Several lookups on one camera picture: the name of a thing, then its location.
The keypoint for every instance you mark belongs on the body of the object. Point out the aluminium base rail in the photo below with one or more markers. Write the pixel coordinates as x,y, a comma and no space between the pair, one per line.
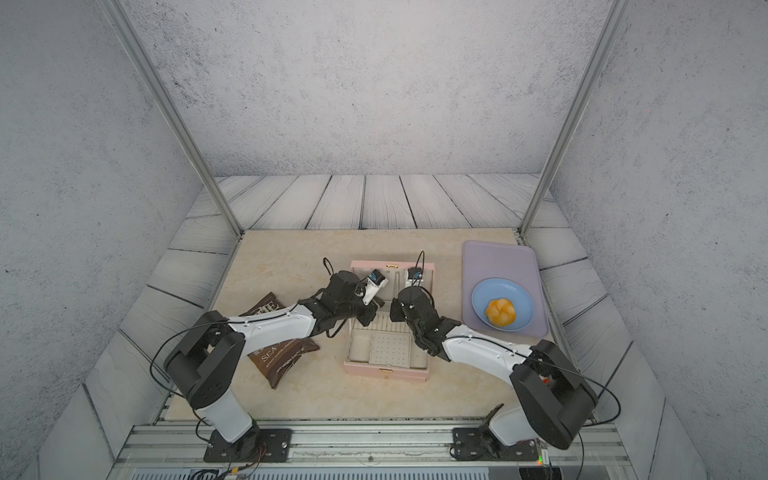
372,444

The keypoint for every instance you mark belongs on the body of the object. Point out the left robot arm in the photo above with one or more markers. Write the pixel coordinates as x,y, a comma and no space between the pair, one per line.
202,365

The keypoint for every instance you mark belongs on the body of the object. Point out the silver right frame post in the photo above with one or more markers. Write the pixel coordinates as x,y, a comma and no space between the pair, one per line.
594,67

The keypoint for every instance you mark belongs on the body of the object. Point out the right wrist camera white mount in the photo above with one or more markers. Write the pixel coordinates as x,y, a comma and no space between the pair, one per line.
414,276

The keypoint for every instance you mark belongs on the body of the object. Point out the blue plate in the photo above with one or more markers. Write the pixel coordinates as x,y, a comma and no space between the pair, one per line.
494,288

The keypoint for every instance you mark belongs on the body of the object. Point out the brown kettle chips bag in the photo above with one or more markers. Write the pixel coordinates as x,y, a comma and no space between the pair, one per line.
274,361

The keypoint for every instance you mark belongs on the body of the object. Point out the pink jewelry box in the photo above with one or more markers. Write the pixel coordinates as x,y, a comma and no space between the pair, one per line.
384,349

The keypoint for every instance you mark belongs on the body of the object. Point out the yellow braided bread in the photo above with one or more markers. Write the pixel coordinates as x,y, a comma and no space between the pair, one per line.
501,312

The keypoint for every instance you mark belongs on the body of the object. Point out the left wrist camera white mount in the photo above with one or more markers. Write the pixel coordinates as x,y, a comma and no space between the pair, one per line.
375,281

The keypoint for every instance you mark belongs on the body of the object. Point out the silver frame post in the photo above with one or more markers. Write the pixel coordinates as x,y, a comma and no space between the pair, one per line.
594,67
131,43

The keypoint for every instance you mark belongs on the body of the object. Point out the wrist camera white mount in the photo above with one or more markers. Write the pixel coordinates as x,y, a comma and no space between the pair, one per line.
414,276
375,281

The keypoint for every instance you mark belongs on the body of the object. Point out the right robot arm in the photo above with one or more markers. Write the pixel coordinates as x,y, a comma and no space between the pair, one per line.
554,399

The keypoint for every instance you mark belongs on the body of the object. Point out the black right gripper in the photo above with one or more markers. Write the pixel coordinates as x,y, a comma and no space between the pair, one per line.
396,312

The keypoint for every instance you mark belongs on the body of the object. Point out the silver left frame post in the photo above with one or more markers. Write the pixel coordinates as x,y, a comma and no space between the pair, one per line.
131,43

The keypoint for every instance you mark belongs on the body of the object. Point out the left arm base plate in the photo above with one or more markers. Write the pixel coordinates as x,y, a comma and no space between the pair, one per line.
257,444

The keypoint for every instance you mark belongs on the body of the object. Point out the lilac tray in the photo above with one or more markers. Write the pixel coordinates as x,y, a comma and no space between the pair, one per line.
492,271

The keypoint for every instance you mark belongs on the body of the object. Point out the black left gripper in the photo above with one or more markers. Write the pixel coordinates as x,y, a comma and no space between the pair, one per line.
376,303

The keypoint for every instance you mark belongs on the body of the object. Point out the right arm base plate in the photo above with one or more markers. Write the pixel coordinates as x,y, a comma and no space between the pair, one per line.
480,445

